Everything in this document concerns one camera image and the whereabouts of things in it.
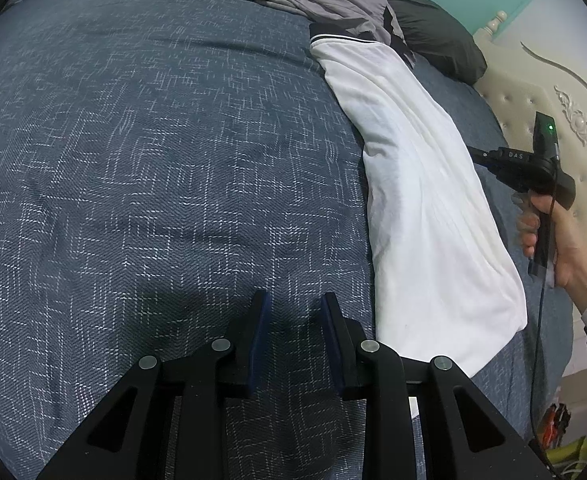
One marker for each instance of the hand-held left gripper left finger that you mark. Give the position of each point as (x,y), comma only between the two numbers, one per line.
(259,340)

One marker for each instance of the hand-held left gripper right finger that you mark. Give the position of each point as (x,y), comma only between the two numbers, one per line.
(329,340)

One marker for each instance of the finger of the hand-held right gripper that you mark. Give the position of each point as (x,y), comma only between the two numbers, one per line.
(483,156)

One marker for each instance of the white polo shirt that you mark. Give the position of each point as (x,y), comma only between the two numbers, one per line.
(423,210)

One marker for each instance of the person's right hand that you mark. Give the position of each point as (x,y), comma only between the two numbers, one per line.
(576,250)

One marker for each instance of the cream tufted headboard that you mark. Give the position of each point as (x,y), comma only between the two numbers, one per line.
(523,90)

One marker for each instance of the dark grey long pillow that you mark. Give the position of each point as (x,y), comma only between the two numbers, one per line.
(438,30)

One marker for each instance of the blue patterned bed sheet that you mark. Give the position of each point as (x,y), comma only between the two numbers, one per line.
(148,185)

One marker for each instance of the orange black object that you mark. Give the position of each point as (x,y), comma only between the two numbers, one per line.
(553,425)

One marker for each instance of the yellow green packet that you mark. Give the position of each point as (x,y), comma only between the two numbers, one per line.
(571,452)

